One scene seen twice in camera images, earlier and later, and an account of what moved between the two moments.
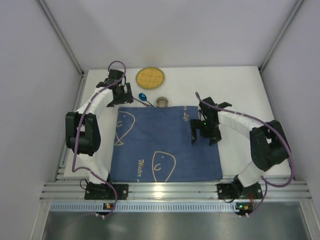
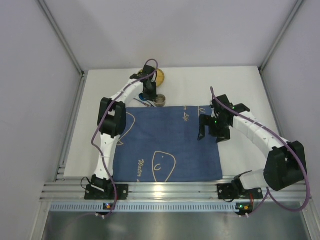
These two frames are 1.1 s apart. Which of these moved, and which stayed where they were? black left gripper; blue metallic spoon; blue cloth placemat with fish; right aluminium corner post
Moved: black left gripper
Stayed: blue cloth placemat with fish; right aluminium corner post; blue metallic spoon
